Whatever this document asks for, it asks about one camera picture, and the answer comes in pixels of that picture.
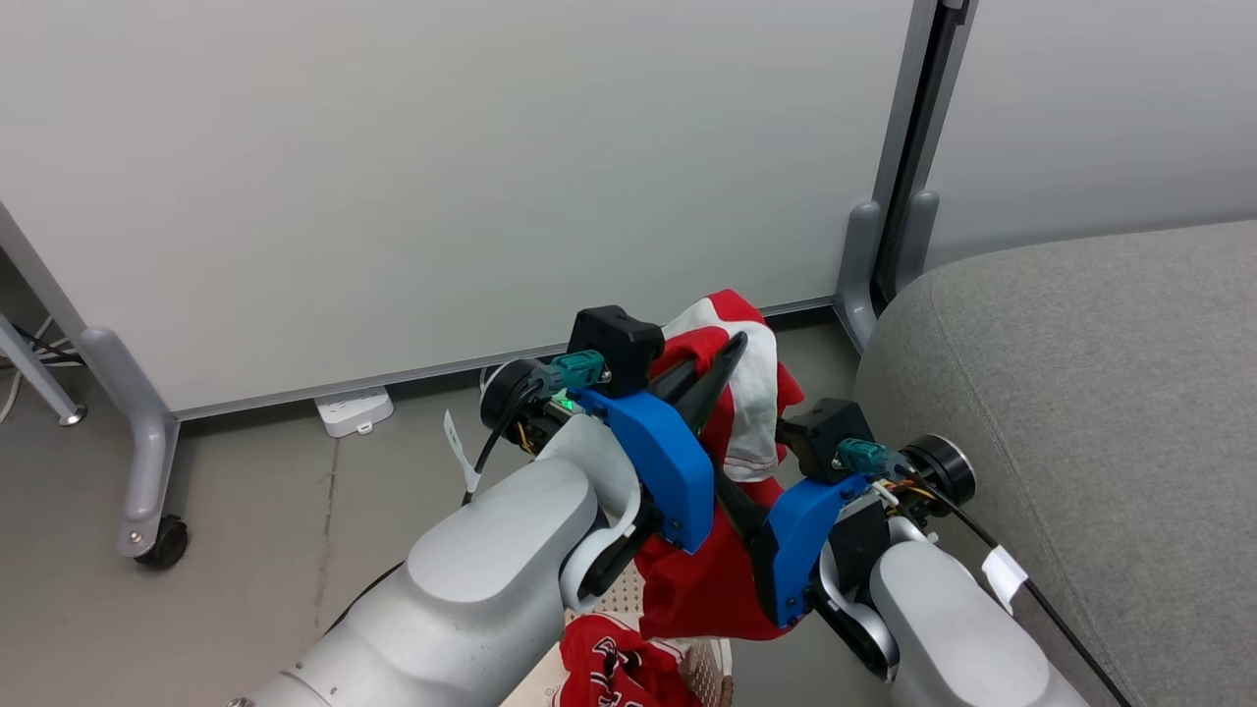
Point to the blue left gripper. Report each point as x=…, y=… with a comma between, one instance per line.
x=668, y=462

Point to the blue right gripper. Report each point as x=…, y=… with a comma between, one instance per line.
x=797, y=540

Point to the red and white jersey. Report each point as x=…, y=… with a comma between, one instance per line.
x=748, y=393

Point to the red garment with printed logo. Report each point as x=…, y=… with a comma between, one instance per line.
x=617, y=668

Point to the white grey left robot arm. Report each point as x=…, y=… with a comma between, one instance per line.
x=471, y=589

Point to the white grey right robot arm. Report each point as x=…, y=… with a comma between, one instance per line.
x=953, y=628

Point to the cream perforated laundry basket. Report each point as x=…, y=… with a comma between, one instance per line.
x=709, y=670

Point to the grey partition foot by sofa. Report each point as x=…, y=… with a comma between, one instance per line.
x=857, y=275

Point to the grey narrow panel foot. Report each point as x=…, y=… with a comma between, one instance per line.
x=915, y=236

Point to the wide white partition panel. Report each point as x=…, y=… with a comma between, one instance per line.
x=442, y=177

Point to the white power strip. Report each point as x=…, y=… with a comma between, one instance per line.
x=354, y=409

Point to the grey fabric sofa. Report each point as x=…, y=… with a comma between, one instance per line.
x=1080, y=422

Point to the narrow white partition panel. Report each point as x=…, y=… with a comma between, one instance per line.
x=1100, y=108

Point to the black caster wheel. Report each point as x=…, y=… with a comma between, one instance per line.
x=165, y=545

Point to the grey partition foot with caster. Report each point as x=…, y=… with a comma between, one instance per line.
x=142, y=432

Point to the grey metal table leg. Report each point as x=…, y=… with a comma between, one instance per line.
x=34, y=378

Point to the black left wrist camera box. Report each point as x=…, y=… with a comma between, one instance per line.
x=614, y=344

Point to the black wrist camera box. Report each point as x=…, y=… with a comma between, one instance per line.
x=614, y=344
x=827, y=432

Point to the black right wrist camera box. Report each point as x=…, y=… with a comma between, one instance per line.
x=827, y=432

